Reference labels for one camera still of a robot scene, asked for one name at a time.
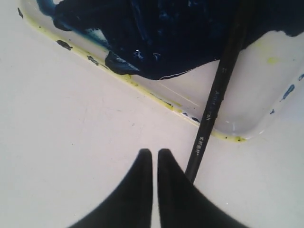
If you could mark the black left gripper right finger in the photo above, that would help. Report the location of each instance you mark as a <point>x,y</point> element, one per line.
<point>181,205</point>

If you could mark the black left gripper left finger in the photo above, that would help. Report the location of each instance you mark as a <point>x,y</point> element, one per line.
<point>130,204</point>

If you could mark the black paintbrush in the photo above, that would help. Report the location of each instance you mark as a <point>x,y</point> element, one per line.
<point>222,77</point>

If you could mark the white paint tray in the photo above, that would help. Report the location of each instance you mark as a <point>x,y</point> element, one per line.
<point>170,50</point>

